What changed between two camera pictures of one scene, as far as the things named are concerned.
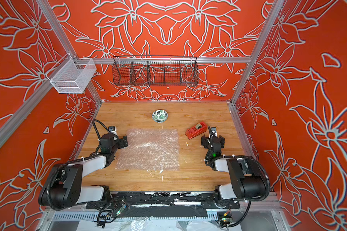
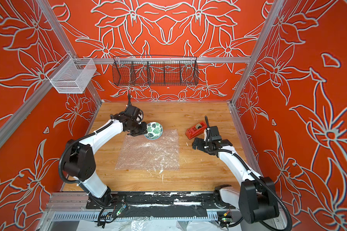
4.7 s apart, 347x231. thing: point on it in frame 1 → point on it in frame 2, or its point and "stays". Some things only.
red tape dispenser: [196, 130] stays
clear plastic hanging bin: [72, 76] stays
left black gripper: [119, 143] → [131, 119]
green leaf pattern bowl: [160, 116] → [154, 130]
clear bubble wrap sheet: [150, 149] stays
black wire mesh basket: [155, 70] stays
